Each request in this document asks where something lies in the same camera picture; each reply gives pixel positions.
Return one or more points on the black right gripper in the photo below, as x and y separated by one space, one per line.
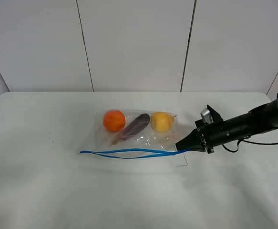
210 135

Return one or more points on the clear zip bag blue seal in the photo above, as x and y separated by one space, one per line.
147 144

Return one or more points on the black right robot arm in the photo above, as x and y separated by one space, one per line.
259 120

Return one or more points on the purple eggplant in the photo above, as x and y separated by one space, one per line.
133 129

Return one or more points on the orange fruit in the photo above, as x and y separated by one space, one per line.
114 121

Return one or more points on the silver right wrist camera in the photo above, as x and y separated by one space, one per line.
206 116

